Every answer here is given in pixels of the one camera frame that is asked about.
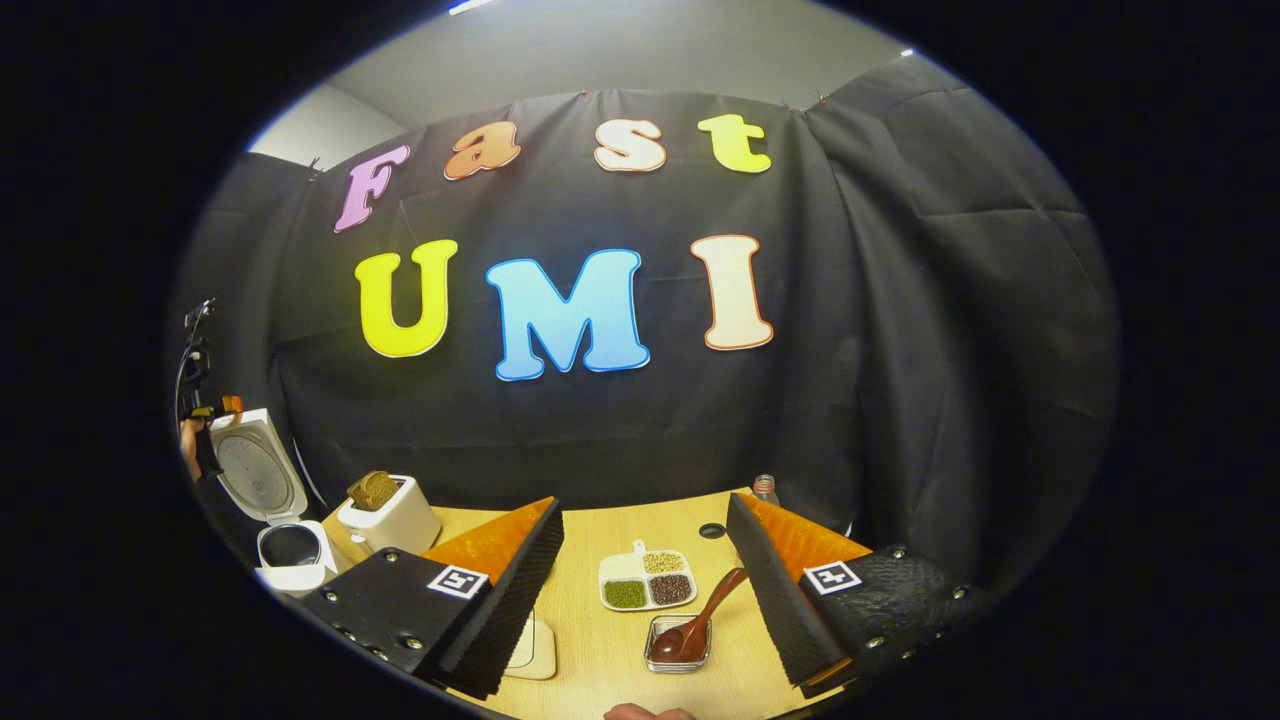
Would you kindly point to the black backdrop cloth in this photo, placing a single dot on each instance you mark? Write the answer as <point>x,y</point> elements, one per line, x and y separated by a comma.
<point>600,420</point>

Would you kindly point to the white rice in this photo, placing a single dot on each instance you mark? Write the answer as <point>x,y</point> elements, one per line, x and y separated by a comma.
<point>624,567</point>

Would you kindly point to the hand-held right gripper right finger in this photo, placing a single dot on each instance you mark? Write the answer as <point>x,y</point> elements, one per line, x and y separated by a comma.
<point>775,610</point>

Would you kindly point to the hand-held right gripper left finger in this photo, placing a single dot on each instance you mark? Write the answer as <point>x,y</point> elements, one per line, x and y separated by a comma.
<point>510,610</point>

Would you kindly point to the dark wooden spoon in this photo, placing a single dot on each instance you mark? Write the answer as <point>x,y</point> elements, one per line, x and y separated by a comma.
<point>690,630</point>

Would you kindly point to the clear plastic bottle red label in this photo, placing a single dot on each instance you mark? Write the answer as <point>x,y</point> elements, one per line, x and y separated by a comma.
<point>765,490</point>

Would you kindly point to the white divided tray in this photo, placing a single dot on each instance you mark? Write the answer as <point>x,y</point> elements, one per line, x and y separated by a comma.
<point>648,577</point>

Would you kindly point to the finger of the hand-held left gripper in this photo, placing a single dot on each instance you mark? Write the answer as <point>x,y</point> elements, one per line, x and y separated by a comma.
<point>232,405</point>

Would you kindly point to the white rice cooker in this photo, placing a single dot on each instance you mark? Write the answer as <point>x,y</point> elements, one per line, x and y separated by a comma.
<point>260,470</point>

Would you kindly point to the green mung beans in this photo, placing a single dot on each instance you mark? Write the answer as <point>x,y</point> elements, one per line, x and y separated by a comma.
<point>625,594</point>

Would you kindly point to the black desk grommet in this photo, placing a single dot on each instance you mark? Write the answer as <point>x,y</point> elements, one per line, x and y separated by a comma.
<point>712,530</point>

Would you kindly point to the white toaster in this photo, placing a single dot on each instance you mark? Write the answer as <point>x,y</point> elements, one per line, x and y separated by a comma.
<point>400,525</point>

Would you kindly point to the large ceiling light panel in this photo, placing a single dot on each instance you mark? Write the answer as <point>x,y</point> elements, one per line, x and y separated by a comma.
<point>470,6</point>

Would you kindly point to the toasted bread slices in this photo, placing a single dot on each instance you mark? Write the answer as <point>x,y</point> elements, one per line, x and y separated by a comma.
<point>373,490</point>

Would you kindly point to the beige tray with clear lid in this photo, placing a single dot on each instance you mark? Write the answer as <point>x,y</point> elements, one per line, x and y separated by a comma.
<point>535,650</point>

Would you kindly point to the dark red beans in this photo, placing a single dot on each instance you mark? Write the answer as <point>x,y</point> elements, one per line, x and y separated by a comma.
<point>670,590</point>

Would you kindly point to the yellow soybeans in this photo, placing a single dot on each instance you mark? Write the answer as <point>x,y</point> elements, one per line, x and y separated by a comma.
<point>663,563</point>

